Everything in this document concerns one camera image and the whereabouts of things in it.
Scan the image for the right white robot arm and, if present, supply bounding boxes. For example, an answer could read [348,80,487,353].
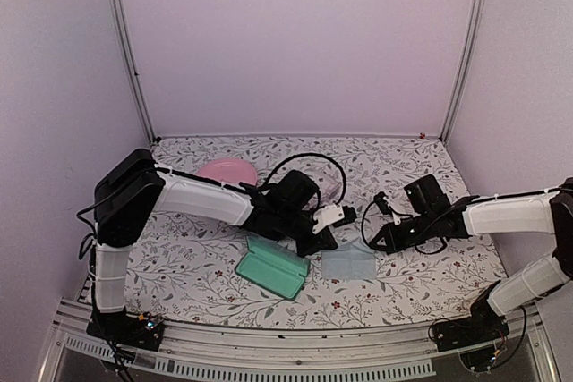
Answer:
[366,174,572,343]

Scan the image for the pink clear sunglasses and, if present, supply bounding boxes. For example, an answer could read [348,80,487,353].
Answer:
[313,174,342,202]

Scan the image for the pink round plate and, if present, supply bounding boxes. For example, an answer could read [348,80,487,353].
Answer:
[196,157,258,185]

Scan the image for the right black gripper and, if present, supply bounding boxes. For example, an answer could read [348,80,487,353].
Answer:
[371,211,437,254]

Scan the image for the left aluminium frame post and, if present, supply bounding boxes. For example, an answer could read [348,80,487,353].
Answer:
[109,0,157,143]

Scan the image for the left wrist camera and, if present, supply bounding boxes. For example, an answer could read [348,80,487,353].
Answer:
[312,204,357,234]

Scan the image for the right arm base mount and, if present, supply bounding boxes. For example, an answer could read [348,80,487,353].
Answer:
[429,298,509,352]

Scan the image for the grey marbled glasses case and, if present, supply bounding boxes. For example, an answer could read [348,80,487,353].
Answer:
[235,235,311,301]

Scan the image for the right aluminium frame post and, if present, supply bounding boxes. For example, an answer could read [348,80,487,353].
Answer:
[440,0,485,146]

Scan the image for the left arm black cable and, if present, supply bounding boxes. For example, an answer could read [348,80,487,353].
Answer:
[261,152,348,208]

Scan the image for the aluminium frame post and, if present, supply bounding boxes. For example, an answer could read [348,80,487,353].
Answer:
[109,0,157,143]
[440,0,485,146]

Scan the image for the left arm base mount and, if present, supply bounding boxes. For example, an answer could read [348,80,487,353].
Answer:
[86,307,165,352]

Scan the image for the front aluminium rail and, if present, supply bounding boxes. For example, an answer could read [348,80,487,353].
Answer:
[38,300,563,381]

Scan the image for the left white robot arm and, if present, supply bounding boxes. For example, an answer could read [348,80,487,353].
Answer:
[91,149,345,341]

